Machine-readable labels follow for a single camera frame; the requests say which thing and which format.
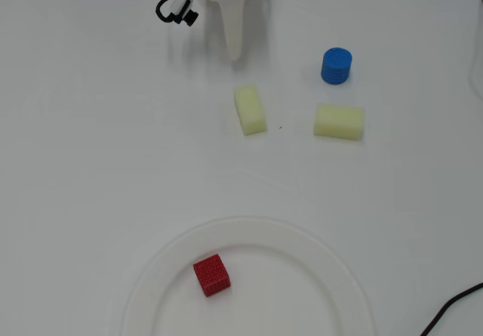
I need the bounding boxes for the blue ribbed cylinder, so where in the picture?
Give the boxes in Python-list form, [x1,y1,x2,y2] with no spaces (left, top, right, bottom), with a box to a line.
[320,47,354,86]

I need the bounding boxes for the white round plate bin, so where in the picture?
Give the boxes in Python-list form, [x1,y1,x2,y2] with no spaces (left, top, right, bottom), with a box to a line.
[119,214,379,336]

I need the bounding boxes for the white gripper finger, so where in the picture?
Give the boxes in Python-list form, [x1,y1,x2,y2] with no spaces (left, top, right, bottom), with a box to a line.
[220,0,252,63]

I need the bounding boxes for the black camera cable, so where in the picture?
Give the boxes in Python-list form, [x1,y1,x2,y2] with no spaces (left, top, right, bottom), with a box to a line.
[155,0,189,24]

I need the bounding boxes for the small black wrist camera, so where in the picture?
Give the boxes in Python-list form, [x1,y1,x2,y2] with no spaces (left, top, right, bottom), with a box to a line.
[171,0,200,28]

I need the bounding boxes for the pale yellow foam block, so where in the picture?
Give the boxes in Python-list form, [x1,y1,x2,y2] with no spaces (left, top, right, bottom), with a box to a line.
[232,83,268,137]
[312,103,366,141]

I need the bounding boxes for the red studded block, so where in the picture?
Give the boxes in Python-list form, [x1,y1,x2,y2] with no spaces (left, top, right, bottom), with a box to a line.
[192,253,232,299]

